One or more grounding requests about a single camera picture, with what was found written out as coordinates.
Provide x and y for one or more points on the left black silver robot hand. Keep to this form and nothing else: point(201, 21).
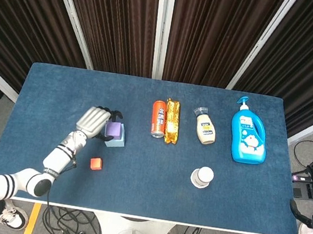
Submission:
point(92, 122)

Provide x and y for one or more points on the purple cube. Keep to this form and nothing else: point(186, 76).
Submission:
point(112, 129)

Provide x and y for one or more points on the small orange cube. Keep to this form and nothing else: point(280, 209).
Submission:
point(96, 164)

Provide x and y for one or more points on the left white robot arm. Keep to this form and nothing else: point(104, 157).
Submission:
point(56, 159)

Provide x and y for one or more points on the large light blue block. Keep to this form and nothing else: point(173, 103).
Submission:
point(117, 143)

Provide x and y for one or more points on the black power strip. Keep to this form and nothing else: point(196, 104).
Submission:
point(301, 185)

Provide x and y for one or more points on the orange soda can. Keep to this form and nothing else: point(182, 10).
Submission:
point(158, 118)

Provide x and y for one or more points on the gold foil snack pack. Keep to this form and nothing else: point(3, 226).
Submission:
point(172, 122)

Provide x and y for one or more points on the blue pump detergent bottle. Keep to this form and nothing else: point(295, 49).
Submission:
point(247, 139)

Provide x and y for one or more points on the cream mayonnaise squeeze bottle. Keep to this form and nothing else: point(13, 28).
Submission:
point(206, 128)

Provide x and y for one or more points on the yellow floor tape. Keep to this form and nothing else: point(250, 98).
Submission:
point(31, 222)

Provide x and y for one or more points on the white black sneaker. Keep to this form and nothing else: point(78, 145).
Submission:
point(15, 216)

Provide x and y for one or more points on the white paper cup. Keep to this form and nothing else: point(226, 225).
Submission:
point(202, 176)

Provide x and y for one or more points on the white screen post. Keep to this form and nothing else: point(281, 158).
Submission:
point(161, 26)
point(262, 41)
point(72, 13)

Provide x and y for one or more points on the white table frame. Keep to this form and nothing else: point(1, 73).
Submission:
point(158, 219)

